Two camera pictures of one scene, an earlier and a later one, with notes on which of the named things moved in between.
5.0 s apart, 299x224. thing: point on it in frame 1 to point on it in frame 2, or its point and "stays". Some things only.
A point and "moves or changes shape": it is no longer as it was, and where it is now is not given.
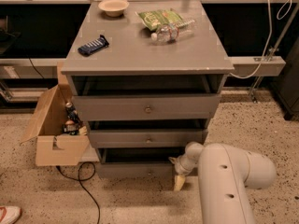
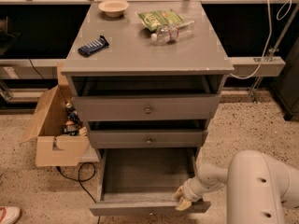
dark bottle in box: [73, 114] stays
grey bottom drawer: [137, 162] moves or changes shape
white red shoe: [10, 215] stays
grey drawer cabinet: [147, 77] stays
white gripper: [179, 167] to [190, 191]
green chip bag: [153, 20] stays
